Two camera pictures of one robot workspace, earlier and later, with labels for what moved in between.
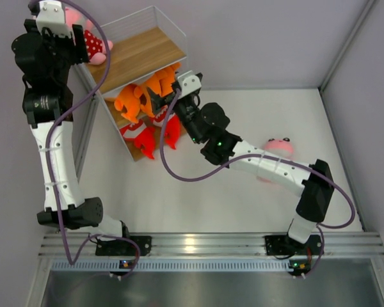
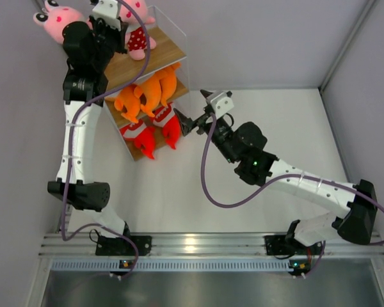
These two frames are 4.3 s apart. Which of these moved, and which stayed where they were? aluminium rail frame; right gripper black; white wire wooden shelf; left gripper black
Moved: right gripper black; left gripper black
Stayed: white wire wooden shelf; aluminium rail frame
